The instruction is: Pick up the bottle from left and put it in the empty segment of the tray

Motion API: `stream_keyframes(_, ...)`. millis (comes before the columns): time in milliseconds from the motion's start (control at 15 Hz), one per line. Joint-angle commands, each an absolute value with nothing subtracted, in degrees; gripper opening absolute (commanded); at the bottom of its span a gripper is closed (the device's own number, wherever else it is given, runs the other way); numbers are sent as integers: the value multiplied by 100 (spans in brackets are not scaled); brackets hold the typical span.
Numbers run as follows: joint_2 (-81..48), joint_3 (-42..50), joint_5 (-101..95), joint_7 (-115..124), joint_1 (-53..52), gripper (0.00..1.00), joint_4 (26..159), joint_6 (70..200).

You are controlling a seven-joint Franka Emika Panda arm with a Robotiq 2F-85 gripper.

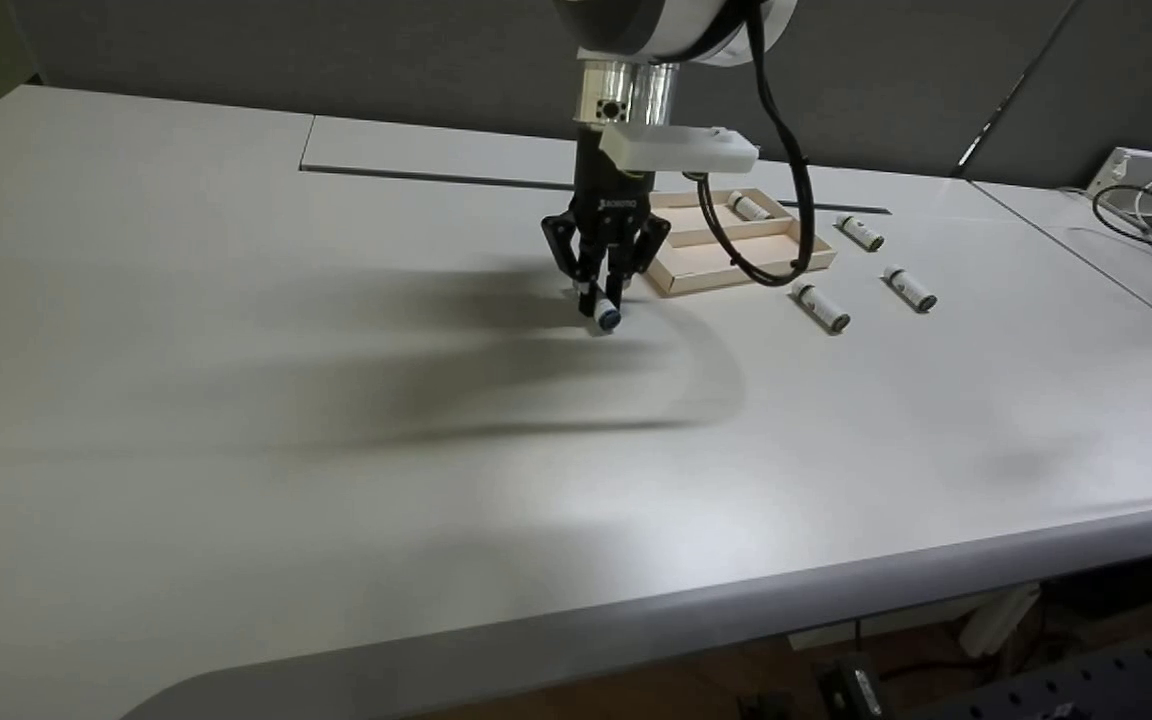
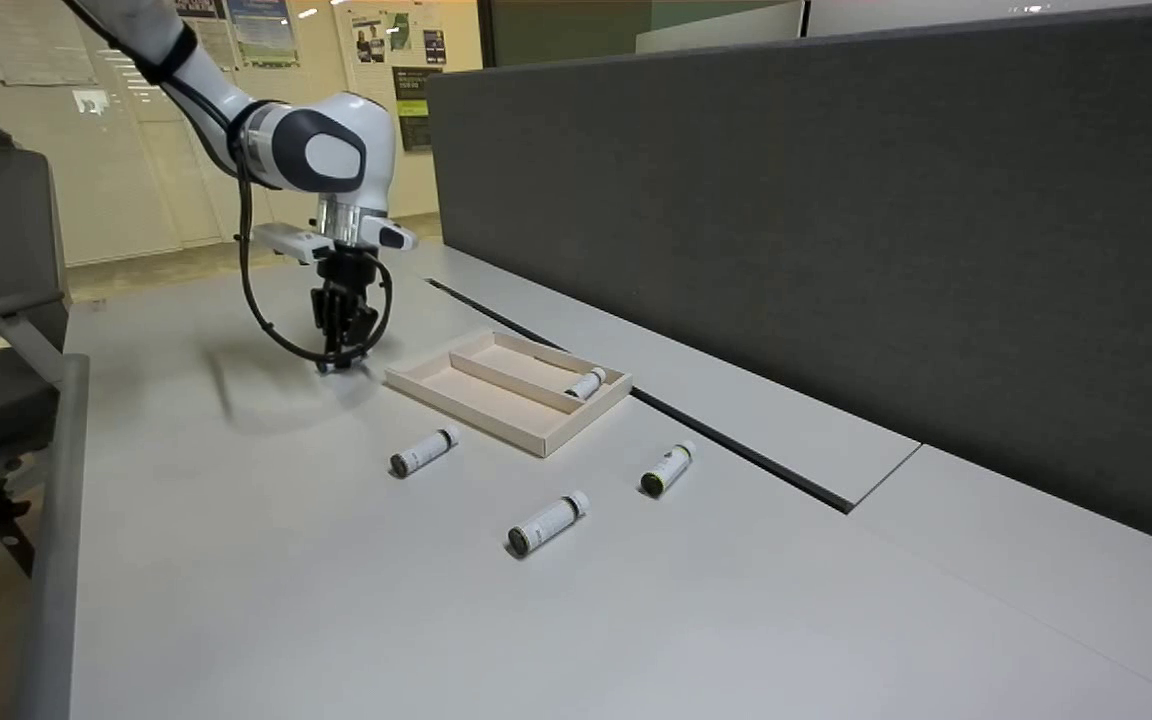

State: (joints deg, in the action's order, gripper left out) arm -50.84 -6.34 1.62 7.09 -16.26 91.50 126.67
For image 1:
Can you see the small white bottle dark band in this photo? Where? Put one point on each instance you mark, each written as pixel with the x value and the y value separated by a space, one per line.
pixel 823 310
pixel 909 291
pixel 856 234
pixel 749 204

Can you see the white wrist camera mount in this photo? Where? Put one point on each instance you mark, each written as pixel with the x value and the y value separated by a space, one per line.
pixel 683 146

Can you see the light wooden two-segment tray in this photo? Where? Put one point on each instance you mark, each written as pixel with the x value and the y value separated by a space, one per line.
pixel 679 279

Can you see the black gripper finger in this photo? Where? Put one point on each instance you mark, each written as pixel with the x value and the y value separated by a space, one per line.
pixel 638 259
pixel 569 247

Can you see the black perforated metal plate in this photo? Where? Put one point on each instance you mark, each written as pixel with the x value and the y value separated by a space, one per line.
pixel 1081 683

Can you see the dark grey side partition panel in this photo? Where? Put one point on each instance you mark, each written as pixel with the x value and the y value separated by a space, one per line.
pixel 1122 80

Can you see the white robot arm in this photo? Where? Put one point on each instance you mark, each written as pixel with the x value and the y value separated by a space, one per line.
pixel 656 24

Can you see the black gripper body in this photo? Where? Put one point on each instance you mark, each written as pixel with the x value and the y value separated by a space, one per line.
pixel 601 184

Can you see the small white bottle blue band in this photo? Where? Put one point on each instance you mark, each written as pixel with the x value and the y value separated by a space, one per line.
pixel 601 319

